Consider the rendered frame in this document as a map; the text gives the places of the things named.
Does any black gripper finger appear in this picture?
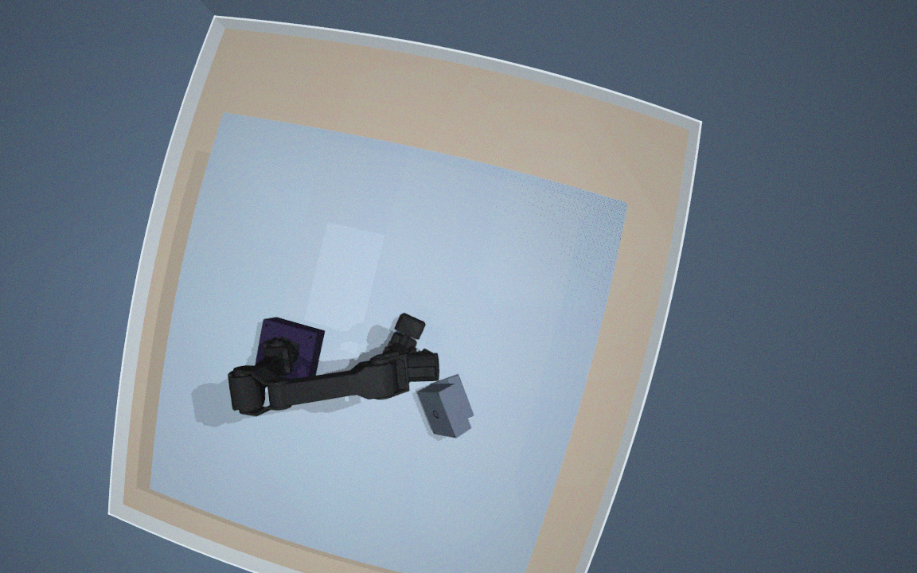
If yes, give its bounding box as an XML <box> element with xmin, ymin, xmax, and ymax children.
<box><xmin>391</xmin><ymin>331</ymin><xmax>417</xmax><ymax>350</ymax></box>

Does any dark grey sloped panel with hole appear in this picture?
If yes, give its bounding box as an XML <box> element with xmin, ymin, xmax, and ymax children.
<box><xmin>417</xmin><ymin>375</ymin><xmax>474</xmax><ymax>438</ymax></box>

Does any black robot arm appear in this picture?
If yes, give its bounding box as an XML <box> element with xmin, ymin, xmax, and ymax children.
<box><xmin>228</xmin><ymin>336</ymin><xmax>439</xmax><ymax>417</ymax></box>

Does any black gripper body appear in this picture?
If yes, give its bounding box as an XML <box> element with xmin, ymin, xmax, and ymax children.
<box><xmin>383</xmin><ymin>313</ymin><xmax>425</xmax><ymax>355</ymax></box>

